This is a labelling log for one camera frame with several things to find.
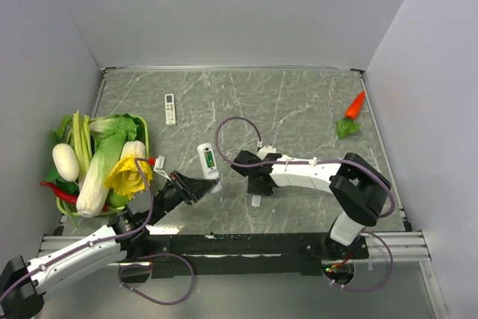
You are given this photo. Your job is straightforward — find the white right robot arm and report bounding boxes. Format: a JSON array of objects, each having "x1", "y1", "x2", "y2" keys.
[{"x1": 231, "y1": 150, "x2": 395, "y2": 258}]

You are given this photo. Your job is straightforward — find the white battery cover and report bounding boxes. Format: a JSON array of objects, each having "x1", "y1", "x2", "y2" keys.
[{"x1": 251, "y1": 195, "x2": 262, "y2": 208}]

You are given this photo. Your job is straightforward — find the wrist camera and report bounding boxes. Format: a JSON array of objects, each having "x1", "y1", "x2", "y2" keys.
[
  {"x1": 152, "y1": 155, "x2": 171, "y2": 181},
  {"x1": 257, "y1": 145, "x2": 277, "y2": 160}
]

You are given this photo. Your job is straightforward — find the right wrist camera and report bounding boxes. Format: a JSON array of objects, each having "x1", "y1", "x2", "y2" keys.
[{"x1": 257, "y1": 145, "x2": 277, "y2": 160}]

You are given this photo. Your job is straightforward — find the orange toy carrot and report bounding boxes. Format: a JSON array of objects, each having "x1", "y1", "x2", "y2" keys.
[{"x1": 344, "y1": 91, "x2": 366, "y2": 120}]

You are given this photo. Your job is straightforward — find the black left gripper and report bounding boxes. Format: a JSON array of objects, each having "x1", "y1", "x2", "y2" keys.
[{"x1": 147, "y1": 170, "x2": 217, "y2": 225}]

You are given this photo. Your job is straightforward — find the red chili pepper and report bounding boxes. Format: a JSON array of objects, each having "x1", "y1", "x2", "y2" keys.
[{"x1": 40, "y1": 182, "x2": 77, "y2": 205}]

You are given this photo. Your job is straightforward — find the white eggplant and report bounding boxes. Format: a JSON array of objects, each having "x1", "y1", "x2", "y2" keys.
[{"x1": 52, "y1": 143, "x2": 79, "y2": 182}]

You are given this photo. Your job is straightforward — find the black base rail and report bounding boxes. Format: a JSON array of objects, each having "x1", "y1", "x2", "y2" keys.
[{"x1": 121, "y1": 232, "x2": 369, "y2": 284}]

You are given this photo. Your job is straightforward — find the green plastic basket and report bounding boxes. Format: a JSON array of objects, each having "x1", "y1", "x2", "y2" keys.
[{"x1": 46, "y1": 115, "x2": 149, "y2": 217}]

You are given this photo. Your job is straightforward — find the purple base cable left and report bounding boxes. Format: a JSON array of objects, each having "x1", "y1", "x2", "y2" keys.
[{"x1": 117, "y1": 253, "x2": 195, "y2": 305}]

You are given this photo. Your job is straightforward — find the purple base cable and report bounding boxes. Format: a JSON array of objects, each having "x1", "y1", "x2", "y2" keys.
[
  {"x1": 117, "y1": 253, "x2": 195, "y2": 305},
  {"x1": 324, "y1": 232, "x2": 395, "y2": 293}
]

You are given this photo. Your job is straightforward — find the large green napa cabbage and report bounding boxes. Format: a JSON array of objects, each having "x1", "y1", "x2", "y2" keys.
[{"x1": 76, "y1": 114, "x2": 140, "y2": 217}]

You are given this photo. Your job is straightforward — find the green battery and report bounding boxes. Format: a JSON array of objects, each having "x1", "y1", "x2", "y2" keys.
[
  {"x1": 204, "y1": 150, "x2": 213, "y2": 168},
  {"x1": 207, "y1": 151, "x2": 215, "y2": 167}
]

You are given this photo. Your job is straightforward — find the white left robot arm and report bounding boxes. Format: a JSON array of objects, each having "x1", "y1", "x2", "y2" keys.
[{"x1": 1, "y1": 171, "x2": 219, "y2": 318}]

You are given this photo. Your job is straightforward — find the small white remote control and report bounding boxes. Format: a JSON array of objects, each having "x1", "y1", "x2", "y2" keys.
[{"x1": 164, "y1": 93, "x2": 176, "y2": 126}]

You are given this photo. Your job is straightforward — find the pale green celery stalks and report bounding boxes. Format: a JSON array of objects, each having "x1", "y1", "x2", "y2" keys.
[{"x1": 72, "y1": 111, "x2": 93, "y2": 179}]

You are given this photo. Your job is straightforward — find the yellow green napa cabbage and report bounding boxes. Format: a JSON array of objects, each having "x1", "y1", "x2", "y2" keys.
[{"x1": 105, "y1": 140, "x2": 147, "y2": 200}]

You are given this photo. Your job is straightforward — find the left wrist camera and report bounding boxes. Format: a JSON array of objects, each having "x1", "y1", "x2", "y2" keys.
[{"x1": 152, "y1": 155, "x2": 171, "y2": 181}]

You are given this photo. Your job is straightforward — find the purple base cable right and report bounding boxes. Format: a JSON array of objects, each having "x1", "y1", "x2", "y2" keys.
[{"x1": 324, "y1": 232, "x2": 395, "y2": 293}]

